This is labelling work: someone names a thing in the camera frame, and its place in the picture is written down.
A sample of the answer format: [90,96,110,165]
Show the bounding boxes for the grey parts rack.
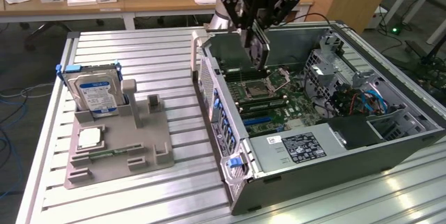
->
[62,79,177,191]

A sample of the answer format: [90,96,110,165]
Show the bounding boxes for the white desk frame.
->
[383,0,446,45]

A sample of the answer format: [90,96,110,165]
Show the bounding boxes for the open black PC case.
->
[192,19,446,216]

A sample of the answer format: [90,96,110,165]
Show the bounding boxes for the CPU socket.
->
[243,79,272,101]

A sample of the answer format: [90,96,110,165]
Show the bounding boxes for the metal disk bay cage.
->
[301,48,355,99]

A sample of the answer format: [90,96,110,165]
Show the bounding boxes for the blue case latch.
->
[225,157,243,169]

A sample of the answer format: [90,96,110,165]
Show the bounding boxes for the black expansion slot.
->
[240,110,269,120]

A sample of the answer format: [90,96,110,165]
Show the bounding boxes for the black metal stand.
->
[403,40,446,64]

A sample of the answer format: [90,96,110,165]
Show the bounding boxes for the wooden desk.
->
[0,0,313,30]

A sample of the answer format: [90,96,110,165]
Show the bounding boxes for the hard disk with blue caddy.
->
[54,61,122,118]

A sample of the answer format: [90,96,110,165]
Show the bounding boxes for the metal socket cover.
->
[264,67,292,87]

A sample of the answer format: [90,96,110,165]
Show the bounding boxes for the silver CPU chip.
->
[76,128,104,149]

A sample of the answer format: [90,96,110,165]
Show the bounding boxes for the green motherboard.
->
[221,64,337,138]

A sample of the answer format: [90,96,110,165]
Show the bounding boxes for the blue expansion slot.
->
[243,117,273,127]

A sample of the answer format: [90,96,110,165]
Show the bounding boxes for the grey power supply unit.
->
[247,123,348,175]

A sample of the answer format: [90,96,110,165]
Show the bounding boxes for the blue disk wire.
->
[360,89,388,116]

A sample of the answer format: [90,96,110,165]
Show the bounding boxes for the green RAM stick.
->
[88,147,134,158]

